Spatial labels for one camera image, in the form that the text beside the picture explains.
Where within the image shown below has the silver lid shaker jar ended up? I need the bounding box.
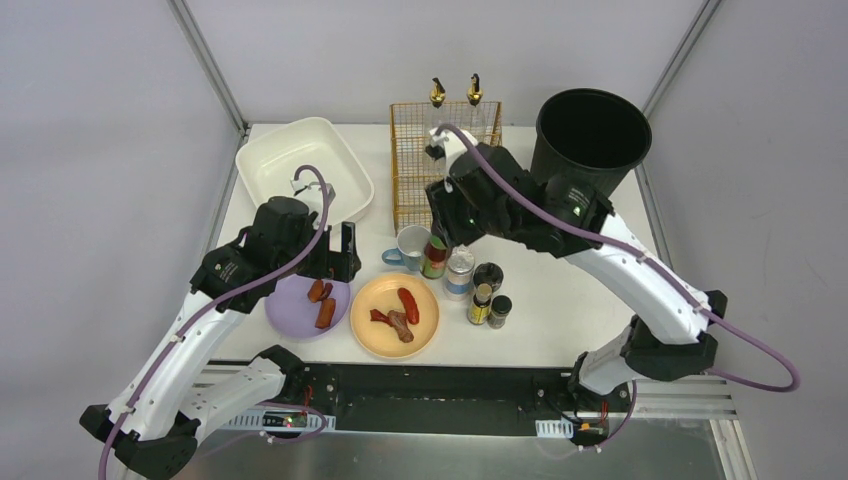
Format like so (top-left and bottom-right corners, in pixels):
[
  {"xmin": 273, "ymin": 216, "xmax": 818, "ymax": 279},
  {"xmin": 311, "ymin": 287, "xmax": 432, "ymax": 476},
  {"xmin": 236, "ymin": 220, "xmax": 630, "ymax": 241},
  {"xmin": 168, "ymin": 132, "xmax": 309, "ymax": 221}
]
[{"xmin": 443, "ymin": 246, "xmax": 475, "ymax": 301}]

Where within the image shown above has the yellow cap sauce bottle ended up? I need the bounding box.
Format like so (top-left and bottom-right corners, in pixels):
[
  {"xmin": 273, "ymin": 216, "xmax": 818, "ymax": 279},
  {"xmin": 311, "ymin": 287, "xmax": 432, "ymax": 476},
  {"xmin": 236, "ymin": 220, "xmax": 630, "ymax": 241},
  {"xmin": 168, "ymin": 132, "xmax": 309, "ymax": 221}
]
[{"xmin": 420, "ymin": 234, "xmax": 450, "ymax": 280}]

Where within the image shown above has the black lid round jar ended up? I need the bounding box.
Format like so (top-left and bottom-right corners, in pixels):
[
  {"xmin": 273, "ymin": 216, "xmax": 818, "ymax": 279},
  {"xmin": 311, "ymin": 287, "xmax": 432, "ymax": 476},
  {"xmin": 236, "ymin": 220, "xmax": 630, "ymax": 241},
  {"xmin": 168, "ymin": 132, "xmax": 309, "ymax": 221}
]
[{"xmin": 472, "ymin": 262, "xmax": 504, "ymax": 292}]

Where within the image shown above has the oil bottle with brown liquid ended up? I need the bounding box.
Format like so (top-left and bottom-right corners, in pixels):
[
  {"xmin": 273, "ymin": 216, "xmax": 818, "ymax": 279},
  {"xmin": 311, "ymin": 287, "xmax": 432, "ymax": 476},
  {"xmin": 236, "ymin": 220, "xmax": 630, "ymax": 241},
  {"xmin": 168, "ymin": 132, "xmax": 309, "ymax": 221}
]
[{"xmin": 461, "ymin": 73, "xmax": 490, "ymax": 143}]

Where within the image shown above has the clear oil bottle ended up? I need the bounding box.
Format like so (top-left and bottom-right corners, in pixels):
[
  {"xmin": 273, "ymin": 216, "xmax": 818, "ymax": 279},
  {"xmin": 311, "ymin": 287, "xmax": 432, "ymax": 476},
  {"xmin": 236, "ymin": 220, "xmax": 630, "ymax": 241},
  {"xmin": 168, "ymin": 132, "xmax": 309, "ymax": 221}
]
[{"xmin": 423, "ymin": 77, "xmax": 452, "ymax": 174}]

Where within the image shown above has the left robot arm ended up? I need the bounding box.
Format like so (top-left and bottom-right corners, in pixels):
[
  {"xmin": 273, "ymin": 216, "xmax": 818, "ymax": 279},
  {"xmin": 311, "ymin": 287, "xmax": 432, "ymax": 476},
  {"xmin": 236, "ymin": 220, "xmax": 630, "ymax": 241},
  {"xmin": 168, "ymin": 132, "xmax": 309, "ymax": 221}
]
[{"xmin": 80, "ymin": 196, "xmax": 361, "ymax": 479}]

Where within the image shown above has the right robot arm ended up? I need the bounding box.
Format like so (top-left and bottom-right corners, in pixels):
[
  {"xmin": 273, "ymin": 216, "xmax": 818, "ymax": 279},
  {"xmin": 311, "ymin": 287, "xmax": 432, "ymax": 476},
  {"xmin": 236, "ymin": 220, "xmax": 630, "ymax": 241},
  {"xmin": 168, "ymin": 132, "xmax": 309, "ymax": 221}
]
[{"xmin": 425, "ymin": 136, "xmax": 727, "ymax": 395}]

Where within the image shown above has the dark sausage piece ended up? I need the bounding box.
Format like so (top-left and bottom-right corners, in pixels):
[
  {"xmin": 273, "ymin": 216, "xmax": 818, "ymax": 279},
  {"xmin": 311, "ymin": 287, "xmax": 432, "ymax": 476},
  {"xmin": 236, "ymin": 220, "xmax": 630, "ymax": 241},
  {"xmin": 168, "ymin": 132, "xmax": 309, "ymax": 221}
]
[{"xmin": 320, "ymin": 283, "xmax": 333, "ymax": 301}]

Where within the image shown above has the thin orange food piece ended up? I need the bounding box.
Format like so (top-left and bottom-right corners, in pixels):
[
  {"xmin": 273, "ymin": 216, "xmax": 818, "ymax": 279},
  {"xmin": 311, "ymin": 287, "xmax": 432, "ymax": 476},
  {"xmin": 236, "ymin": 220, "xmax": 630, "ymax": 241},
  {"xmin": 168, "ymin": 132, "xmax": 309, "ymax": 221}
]
[{"xmin": 307, "ymin": 279, "xmax": 325, "ymax": 303}]

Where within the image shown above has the yellow plate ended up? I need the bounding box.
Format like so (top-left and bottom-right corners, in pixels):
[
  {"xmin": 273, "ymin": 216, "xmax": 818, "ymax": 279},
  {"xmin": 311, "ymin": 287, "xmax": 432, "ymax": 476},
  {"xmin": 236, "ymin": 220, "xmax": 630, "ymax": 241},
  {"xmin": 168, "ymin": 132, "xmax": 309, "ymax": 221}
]
[{"xmin": 349, "ymin": 273, "xmax": 440, "ymax": 360}]

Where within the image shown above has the orange fried food piece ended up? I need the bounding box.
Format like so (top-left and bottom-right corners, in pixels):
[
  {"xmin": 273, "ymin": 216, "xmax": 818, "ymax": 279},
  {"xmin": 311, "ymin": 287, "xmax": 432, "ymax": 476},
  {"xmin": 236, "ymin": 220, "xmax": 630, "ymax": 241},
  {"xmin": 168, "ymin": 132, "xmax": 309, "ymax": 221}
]
[{"xmin": 314, "ymin": 298, "xmax": 336, "ymax": 330}]

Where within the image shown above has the blue white mug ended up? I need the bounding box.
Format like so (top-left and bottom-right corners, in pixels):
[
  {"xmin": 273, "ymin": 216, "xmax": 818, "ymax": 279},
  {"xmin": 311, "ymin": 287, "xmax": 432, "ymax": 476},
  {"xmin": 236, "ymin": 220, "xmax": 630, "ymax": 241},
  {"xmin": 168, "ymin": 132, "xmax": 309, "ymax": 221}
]
[{"xmin": 381, "ymin": 225, "xmax": 431, "ymax": 271}]

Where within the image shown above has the purple plate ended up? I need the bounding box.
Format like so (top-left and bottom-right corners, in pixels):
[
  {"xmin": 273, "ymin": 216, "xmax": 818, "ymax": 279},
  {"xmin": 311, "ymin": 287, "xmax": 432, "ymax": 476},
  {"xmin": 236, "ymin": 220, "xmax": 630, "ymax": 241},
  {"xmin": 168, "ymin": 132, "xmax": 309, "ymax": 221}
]
[{"xmin": 265, "ymin": 275, "xmax": 352, "ymax": 340}]

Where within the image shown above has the small red sausage piece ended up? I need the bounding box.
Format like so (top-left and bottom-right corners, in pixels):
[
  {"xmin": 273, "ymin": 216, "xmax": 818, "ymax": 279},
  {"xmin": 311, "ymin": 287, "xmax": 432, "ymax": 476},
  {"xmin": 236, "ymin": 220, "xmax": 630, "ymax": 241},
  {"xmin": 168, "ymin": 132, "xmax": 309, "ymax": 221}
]
[{"xmin": 370, "ymin": 309, "xmax": 392, "ymax": 326}]

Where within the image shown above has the white plastic tub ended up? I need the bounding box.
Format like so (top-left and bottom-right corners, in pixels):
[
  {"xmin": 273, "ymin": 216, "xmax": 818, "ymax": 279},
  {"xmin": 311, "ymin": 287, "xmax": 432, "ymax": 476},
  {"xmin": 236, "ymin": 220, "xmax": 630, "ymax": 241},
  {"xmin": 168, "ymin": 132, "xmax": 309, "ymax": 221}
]
[{"xmin": 235, "ymin": 117, "xmax": 375, "ymax": 227}]

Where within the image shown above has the brown meat piece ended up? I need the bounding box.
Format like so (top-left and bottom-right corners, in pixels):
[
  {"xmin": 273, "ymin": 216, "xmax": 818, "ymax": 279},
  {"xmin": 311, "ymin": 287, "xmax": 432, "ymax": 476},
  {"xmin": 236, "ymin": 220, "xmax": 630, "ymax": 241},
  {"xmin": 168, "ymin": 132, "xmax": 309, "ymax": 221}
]
[{"xmin": 388, "ymin": 310, "xmax": 414, "ymax": 343}]

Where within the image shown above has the small yellow label bottle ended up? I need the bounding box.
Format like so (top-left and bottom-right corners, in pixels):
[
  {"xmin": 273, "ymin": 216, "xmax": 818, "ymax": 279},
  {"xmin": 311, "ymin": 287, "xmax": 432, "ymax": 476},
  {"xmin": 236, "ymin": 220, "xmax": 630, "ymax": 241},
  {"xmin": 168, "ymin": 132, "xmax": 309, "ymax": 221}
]
[{"xmin": 467, "ymin": 283, "xmax": 493, "ymax": 325}]

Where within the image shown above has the dark spice jar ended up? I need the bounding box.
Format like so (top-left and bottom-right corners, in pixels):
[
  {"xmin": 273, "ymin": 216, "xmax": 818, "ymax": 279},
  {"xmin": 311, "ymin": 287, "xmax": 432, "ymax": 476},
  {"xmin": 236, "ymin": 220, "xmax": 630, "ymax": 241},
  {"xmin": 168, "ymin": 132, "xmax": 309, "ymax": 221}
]
[{"xmin": 487, "ymin": 295, "xmax": 513, "ymax": 329}]

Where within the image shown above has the black ribbed trash bin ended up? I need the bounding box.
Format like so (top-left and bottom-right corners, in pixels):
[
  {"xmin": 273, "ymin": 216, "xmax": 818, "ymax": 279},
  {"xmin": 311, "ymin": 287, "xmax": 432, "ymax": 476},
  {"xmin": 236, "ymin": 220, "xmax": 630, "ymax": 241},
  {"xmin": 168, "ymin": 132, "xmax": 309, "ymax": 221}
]
[{"xmin": 530, "ymin": 88, "xmax": 652, "ymax": 197}]

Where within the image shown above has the gold wire basket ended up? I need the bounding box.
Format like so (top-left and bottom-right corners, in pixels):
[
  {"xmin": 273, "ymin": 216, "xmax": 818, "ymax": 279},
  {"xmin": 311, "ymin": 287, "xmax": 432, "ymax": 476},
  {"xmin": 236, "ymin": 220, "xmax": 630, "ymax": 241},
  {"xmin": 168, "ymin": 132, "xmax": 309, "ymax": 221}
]
[{"xmin": 389, "ymin": 101, "xmax": 503, "ymax": 232}]

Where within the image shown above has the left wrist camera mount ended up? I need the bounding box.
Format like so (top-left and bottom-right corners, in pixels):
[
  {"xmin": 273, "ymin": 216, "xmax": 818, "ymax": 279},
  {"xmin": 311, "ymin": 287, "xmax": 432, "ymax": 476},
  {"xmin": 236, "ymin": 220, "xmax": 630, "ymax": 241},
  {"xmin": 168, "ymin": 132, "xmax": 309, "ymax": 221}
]
[{"xmin": 290, "ymin": 180, "xmax": 336, "ymax": 213}]

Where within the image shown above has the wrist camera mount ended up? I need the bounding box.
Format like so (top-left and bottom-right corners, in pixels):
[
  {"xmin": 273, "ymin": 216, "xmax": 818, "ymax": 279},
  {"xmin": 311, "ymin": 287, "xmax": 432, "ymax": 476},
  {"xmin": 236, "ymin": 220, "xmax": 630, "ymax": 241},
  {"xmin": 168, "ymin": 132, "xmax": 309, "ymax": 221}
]
[
  {"xmin": 290, "ymin": 180, "xmax": 336, "ymax": 213},
  {"xmin": 424, "ymin": 128, "xmax": 479, "ymax": 176}
]

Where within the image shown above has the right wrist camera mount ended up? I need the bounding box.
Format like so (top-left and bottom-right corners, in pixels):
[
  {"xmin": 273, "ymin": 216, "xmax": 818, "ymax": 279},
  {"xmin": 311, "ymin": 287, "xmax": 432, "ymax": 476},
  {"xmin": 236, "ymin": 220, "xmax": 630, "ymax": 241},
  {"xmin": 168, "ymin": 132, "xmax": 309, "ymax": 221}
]
[{"xmin": 424, "ymin": 128, "xmax": 479, "ymax": 176}]

